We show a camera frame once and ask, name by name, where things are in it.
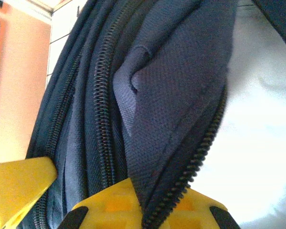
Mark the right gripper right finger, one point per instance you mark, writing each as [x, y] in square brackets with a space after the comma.
[195, 214]

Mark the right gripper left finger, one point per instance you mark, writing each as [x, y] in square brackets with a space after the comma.
[109, 207]

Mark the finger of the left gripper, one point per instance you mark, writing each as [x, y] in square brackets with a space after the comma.
[16, 186]

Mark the navy blue backpack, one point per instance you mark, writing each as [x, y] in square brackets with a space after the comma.
[169, 95]

